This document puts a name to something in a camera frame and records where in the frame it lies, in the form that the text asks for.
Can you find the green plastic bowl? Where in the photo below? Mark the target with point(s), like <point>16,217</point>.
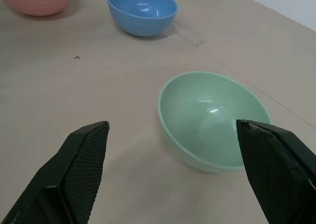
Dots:
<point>205,115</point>

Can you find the red plastic bowl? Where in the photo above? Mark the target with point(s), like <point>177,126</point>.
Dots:
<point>37,0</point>

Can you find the blue plastic bowl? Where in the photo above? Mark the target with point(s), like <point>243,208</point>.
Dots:
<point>143,11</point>

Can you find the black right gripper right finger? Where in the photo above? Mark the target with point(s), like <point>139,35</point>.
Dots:
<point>274,169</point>

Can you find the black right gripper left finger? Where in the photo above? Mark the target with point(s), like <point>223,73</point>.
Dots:
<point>71,174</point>

